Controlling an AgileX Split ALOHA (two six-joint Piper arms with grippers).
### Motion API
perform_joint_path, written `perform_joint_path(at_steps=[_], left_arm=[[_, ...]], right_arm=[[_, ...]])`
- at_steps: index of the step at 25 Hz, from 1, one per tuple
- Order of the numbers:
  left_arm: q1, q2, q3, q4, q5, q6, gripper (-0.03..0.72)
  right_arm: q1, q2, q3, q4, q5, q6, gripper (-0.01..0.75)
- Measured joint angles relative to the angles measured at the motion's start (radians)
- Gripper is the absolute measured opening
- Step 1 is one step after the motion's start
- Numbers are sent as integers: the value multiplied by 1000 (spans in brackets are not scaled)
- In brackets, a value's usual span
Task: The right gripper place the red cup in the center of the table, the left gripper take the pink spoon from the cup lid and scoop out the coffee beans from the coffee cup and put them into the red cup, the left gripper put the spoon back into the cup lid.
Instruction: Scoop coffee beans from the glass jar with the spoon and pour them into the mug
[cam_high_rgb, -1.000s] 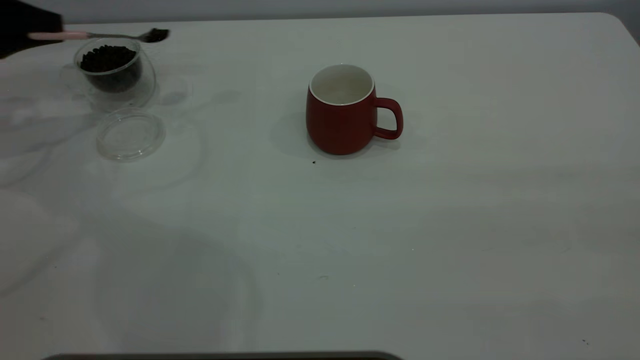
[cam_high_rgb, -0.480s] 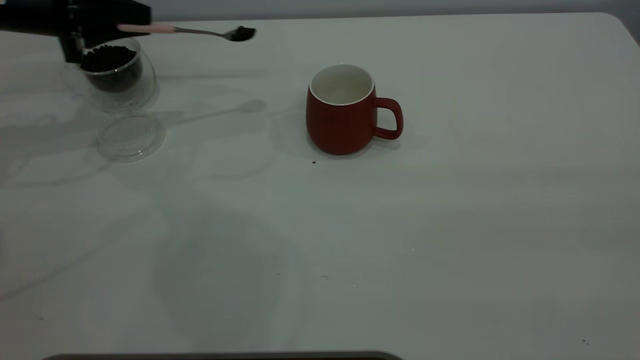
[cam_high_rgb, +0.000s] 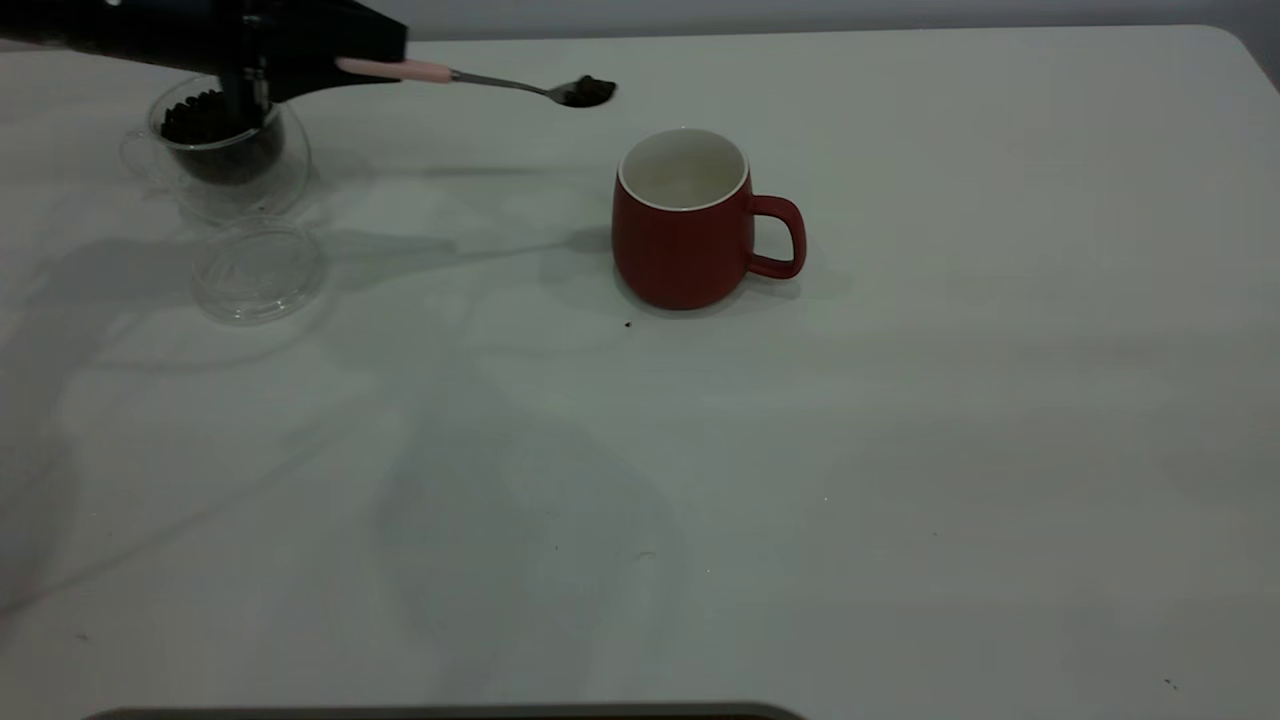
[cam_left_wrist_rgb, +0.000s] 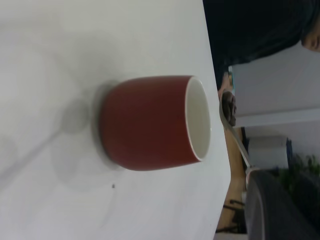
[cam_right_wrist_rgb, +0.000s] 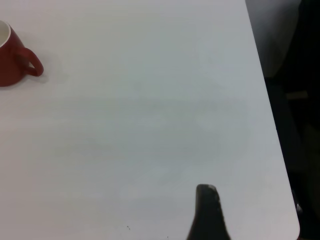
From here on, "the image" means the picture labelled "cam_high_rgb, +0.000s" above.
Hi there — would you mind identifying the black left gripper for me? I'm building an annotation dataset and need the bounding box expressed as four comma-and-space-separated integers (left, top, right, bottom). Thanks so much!
0, 0, 408, 113

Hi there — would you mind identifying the coffee beans pile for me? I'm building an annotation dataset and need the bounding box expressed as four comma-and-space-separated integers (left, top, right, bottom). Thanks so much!
160, 88, 284, 186

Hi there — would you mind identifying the pink handled metal spoon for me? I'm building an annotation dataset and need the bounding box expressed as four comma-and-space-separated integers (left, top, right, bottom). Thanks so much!
335, 57, 618, 109

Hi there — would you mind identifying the clear round glass dish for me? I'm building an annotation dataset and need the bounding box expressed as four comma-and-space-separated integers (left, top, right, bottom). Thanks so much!
190, 215, 329, 326

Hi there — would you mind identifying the clear glass cup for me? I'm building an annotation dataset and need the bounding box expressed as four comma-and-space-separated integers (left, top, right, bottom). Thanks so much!
120, 72, 313, 226

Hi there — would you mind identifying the small coffee bean heap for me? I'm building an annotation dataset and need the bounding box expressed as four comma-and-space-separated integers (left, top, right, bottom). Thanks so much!
562, 75, 618, 108

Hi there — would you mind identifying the red ceramic mug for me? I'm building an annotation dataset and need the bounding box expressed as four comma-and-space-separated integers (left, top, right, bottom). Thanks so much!
611, 127, 807, 311

